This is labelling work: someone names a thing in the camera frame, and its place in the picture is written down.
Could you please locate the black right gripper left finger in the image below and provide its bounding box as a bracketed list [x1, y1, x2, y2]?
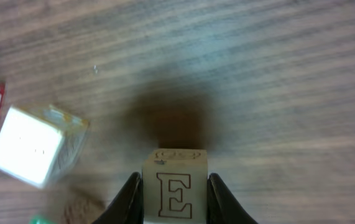
[93, 172, 144, 224]

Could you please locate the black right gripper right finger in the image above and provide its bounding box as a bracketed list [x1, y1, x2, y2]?
[206, 173, 257, 224]

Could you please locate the plain E pretzel block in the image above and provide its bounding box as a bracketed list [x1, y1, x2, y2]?
[142, 149, 208, 224]

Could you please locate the red Y wooden block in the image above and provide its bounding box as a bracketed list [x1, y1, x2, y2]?
[0, 105, 90, 189]

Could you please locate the green letter B block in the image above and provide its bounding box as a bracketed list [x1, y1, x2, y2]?
[29, 215, 56, 224]

